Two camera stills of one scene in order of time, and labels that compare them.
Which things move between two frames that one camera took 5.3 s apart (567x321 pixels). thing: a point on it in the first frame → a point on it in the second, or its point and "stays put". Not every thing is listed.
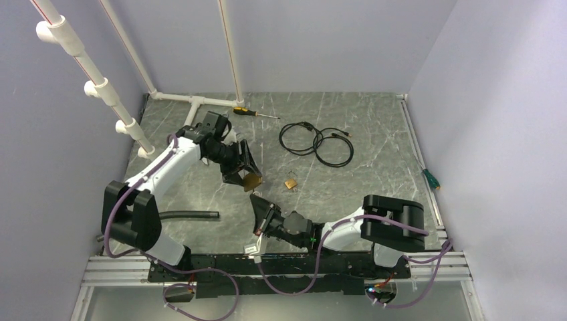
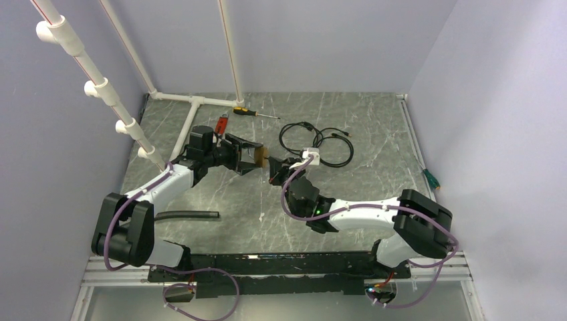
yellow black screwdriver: (241, 110) stays put
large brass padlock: (251, 180) → (261, 152)
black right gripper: (265, 210) → (279, 168)
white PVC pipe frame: (57, 30) stays put
